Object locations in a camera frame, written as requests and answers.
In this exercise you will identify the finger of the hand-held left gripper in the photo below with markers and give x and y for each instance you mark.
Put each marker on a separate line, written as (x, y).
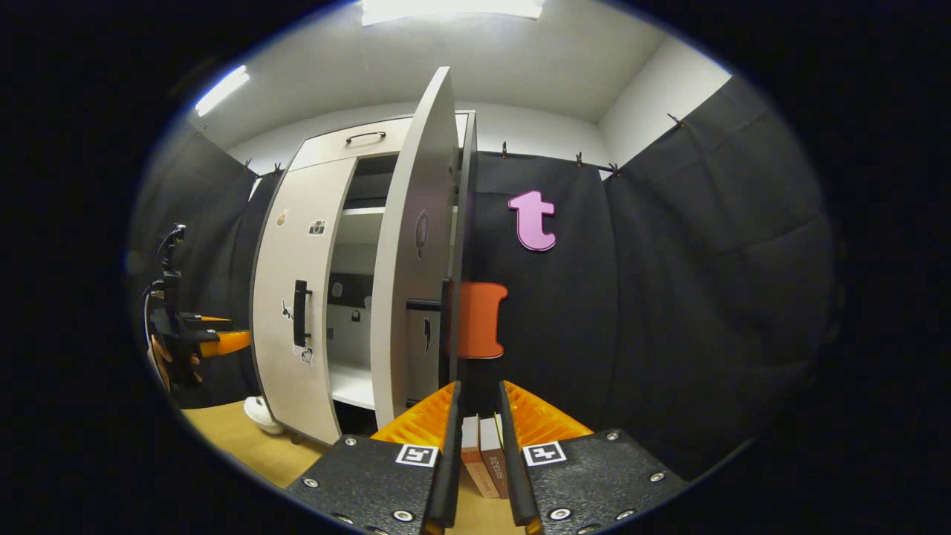
(200, 320)
(226, 343)

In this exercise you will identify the large ceiling light panel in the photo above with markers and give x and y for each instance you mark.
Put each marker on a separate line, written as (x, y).
(453, 9)

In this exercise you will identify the brown book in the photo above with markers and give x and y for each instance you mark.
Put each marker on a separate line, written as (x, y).
(494, 461)

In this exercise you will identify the small ceiling light panel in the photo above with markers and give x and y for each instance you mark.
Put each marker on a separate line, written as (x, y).
(221, 91)

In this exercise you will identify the white cabinet shelf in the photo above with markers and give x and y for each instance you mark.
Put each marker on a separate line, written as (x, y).
(353, 386)
(364, 212)

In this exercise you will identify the headphone-sticker shoe cabinet door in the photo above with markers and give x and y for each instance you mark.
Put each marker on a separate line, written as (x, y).
(409, 186)

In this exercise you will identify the beige double-door shoe cabinet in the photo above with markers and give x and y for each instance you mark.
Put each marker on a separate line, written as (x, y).
(319, 152)

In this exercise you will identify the camera-sticker shoe cabinet door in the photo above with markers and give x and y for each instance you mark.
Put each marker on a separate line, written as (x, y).
(297, 267)

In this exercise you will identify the red and white book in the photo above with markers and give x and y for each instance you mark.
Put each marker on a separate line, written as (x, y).
(475, 461)

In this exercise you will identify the black backdrop cloth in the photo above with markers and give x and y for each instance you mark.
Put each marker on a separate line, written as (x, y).
(669, 297)

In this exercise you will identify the white round object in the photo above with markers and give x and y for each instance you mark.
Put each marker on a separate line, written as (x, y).
(261, 414)

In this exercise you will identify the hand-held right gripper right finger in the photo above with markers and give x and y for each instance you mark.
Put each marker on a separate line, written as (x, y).
(513, 461)

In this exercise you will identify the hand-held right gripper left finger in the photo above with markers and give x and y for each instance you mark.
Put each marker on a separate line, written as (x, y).
(449, 461)

